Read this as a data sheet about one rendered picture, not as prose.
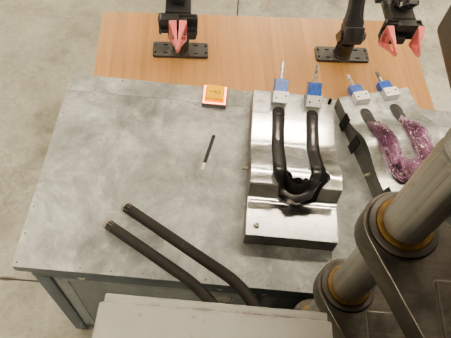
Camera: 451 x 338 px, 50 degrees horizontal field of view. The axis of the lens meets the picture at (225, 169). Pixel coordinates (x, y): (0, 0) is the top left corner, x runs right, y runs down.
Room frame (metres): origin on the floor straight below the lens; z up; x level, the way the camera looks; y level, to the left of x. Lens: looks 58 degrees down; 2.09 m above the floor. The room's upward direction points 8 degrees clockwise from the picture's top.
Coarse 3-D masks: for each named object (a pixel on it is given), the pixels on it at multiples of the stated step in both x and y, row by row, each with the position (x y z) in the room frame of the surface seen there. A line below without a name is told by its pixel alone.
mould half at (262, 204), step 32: (256, 96) 1.03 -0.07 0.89; (256, 128) 0.91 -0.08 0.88; (288, 128) 0.92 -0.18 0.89; (320, 128) 0.94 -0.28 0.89; (256, 160) 0.76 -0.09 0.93; (288, 160) 0.78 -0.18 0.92; (256, 192) 0.68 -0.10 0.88; (320, 192) 0.69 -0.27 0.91; (288, 224) 0.60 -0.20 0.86; (320, 224) 0.62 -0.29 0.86
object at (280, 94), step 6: (282, 66) 1.10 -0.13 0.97; (282, 72) 1.08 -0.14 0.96; (276, 78) 1.06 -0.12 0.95; (282, 78) 1.06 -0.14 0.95; (276, 84) 1.05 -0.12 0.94; (282, 84) 1.05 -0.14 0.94; (288, 84) 1.05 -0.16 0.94; (276, 90) 1.03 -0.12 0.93; (282, 90) 1.04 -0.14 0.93; (270, 96) 1.04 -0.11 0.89; (276, 96) 1.01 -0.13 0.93; (282, 96) 1.01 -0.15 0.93; (288, 96) 1.01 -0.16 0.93; (270, 102) 1.02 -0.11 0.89; (276, 102) 1.00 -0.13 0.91; (282, 102) 1.00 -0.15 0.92; (288, 102) 1.00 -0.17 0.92
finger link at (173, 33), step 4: (172, 20) 0.95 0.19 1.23; (176, 20) 0.95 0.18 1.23; (168, 24) 0.95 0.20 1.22; (172, 24) 0.94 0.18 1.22; (176, 24) 0.94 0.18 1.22; (168, 28) 0.95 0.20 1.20; (172, 28) 0.93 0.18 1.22; (176, 28) 0.93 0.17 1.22; (188, 28) 0.98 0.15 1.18; (192, 28) 0.98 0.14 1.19; (172, 32) 0.92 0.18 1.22; (176, 32) 0.92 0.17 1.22; (188, 32) 0.97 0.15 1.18; (192, 32) 0.97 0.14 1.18; (172, 36) 0.94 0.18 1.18; (176, 36) 0.91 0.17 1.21; (188, 36) 0.96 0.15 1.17; (192, 36) 0.96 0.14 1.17; (172, 40) 0.93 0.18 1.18; (176, 40) 0.90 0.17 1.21; (172, 44) 0.92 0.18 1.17; (176, 44) 0.89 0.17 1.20; (176, 48) 0.88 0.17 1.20
